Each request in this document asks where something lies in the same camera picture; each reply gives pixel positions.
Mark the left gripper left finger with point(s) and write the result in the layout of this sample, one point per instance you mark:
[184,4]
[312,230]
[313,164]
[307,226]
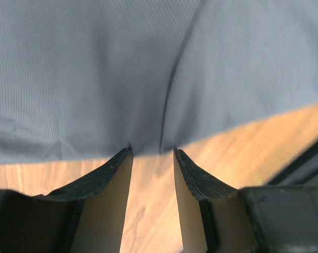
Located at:
[98,199]

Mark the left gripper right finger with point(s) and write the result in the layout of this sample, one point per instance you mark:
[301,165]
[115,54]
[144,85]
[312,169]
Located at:
[213,216]

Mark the dark grey t-shirt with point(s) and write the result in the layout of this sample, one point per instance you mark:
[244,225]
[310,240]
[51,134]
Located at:
[84,79]

